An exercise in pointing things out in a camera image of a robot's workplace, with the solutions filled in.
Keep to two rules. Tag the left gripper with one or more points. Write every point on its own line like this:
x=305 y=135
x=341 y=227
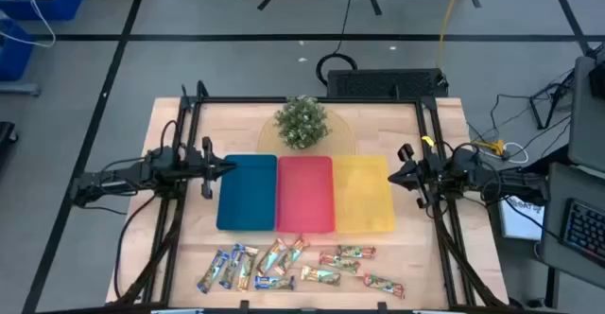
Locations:
x=194 y=165

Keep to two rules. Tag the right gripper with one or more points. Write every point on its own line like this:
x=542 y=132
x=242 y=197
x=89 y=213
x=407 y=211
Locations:
x=430 y=172

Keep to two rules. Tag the blue-ended granola bar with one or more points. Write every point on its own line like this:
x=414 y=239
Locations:
x=231 y=266
x=274 y=283
x=212 y=271

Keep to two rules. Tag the orange-ended granola bar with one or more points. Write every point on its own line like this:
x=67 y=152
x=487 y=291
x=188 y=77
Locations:
x=247 y=269
x=321 y=275
x=290 y=256
x=271 y=257

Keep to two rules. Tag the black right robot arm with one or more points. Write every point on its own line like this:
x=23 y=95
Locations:
x=501 y=181

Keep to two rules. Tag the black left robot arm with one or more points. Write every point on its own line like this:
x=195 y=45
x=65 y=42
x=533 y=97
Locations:
x=123 y=176

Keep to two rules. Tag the blue plastic bin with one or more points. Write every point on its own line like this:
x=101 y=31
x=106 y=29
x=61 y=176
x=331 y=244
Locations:
x=246 y=193

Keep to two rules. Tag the yellow plastic bin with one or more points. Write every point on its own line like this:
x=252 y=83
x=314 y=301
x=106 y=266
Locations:
x=364 y=196

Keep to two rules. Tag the round woven straw placemat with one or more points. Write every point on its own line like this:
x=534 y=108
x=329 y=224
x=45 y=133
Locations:
x=341 y=136

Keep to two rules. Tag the yellow power plug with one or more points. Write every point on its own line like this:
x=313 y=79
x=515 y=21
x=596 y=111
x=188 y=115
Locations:
x=489 y=147

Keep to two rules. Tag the pink-red plastic bin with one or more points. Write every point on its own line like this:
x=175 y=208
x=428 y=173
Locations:
x=305 y=196

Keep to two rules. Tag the small green potted plant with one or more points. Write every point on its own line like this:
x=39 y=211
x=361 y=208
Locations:
x=301 y=122

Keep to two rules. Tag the black perforated computer case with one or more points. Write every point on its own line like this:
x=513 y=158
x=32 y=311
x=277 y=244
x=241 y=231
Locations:
x=385 y=83

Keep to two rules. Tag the white printed booklet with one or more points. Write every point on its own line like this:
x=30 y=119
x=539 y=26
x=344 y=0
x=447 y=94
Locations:
x=520 y=224

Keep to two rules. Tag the black tripod stand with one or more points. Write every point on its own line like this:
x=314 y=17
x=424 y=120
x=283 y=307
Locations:
x=543 y=106

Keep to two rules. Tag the grey desk with keyboard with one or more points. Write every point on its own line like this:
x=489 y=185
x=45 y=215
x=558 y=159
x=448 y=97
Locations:
x=558 y=238

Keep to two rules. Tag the grey desk top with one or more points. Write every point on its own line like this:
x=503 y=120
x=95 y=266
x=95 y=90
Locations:
x=586 y=125

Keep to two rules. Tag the black backlit keyboard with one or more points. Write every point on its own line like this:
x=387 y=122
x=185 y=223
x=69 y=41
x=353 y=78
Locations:
x=586 y=231

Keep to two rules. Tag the grey metal floor bar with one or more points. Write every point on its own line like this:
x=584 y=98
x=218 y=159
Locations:
x=19 y=89

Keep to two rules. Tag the black device on desk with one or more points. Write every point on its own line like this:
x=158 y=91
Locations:
x=598 y=77

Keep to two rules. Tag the black aluminium table frame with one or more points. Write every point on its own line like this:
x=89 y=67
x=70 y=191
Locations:
x=307 y=99

